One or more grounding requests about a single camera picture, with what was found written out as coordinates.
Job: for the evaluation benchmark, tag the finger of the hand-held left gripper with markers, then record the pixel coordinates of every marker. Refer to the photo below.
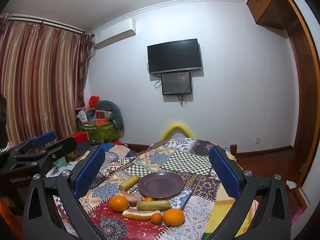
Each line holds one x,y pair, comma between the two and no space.
43,138
63,145

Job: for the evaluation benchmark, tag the white paper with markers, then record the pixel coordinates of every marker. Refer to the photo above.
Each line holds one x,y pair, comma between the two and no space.
290,184

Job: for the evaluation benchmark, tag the olive green cylindrical vegetable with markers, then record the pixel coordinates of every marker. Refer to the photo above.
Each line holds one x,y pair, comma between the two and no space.
153,205

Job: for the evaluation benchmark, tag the pink floor item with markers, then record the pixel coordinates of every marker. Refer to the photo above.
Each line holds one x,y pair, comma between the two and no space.
297,215

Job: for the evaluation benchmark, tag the purple plate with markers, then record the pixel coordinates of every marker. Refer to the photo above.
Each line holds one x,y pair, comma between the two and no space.
161,185

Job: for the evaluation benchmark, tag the red plastic bag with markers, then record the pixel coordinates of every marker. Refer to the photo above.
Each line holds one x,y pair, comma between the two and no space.
93,101

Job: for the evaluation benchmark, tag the pink brown bread slice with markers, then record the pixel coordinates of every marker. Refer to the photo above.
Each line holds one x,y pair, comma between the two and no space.
130,196

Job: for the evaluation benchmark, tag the wooden overhead cabinet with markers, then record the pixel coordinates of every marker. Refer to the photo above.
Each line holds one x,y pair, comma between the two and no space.
270,2

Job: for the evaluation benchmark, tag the grey neck pillow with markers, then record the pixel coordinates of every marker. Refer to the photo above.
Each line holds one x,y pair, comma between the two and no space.
117,112

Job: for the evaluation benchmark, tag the small tangerine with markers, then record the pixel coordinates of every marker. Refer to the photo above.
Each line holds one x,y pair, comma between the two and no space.
148,199
157,218

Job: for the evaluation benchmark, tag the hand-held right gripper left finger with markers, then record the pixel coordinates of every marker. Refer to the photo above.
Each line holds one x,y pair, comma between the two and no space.
90,170

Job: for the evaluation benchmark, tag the red box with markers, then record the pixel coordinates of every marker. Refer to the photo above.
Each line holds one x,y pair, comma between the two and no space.
79,137

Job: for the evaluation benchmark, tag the orange yellow blanket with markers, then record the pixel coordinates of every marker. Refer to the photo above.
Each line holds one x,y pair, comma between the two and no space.
220,215

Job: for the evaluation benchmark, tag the small black monitor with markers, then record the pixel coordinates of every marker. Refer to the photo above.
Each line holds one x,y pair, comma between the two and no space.
176,83

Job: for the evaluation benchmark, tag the dark wooden bed frame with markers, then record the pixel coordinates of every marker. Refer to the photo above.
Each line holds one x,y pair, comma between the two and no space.
136,147

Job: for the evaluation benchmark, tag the orange box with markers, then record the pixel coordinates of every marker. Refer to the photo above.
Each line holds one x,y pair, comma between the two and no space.
100,122

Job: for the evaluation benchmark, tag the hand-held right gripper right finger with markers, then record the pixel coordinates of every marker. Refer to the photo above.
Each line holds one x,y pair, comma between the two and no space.
223,172

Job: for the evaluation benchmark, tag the large orange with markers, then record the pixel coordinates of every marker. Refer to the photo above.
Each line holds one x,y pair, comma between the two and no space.
173,217
119,203

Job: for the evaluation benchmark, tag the yellow crust bread slice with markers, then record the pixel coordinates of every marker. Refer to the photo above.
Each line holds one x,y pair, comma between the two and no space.
138,214

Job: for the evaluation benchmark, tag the dark red jujube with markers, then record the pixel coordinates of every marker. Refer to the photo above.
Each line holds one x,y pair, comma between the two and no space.
132,204

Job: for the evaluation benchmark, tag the green storage basket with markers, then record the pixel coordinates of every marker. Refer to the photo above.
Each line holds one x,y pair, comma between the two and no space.
102,133

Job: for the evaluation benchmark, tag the white wall socket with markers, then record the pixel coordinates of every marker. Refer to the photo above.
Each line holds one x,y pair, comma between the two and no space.
257,140

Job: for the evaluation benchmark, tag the patchwork printed cloth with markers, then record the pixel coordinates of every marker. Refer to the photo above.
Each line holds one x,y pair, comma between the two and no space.
190,165

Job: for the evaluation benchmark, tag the black wall television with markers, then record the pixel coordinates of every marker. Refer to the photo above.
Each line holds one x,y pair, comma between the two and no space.
174,56

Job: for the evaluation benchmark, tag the wooden door frame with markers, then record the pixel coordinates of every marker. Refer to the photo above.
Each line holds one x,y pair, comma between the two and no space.
303,92

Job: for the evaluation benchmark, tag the striped brown curtain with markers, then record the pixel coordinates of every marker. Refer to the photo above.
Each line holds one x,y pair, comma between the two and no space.
42,80

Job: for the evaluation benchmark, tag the curtain rod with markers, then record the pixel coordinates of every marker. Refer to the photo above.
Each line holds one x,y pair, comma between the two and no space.
45,23

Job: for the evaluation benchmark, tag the white air conditioner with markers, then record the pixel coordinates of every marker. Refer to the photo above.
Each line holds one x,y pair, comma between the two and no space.
115,33

